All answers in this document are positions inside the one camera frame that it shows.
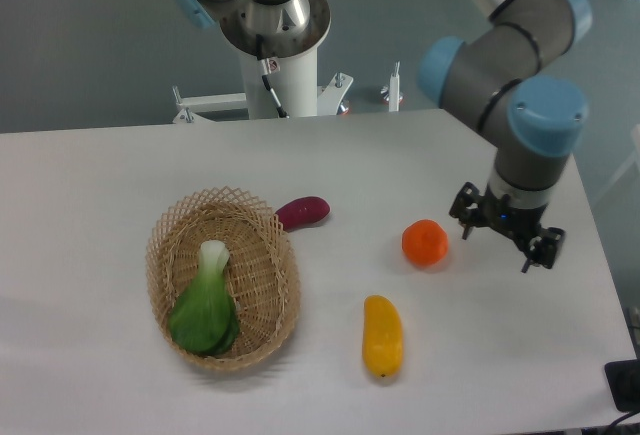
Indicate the green bok choy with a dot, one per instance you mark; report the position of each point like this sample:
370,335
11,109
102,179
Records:
203,320

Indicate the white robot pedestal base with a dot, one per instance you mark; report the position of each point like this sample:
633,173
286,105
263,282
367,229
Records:
277,48

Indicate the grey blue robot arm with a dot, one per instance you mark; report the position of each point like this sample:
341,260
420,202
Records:
494,85

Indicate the woven bamboo basket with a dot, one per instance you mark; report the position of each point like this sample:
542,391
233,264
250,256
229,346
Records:
261,275

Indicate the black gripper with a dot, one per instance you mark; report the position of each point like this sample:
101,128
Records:
472,210

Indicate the black device at table edge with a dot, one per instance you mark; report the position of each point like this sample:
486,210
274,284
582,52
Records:
623,380

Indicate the orange fruit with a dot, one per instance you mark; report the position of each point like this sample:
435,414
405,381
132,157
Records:
424,243

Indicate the yellow mango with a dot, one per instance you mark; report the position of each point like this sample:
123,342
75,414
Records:
382,343

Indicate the purple sweet potato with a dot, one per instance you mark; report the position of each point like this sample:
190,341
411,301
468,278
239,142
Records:
303,212

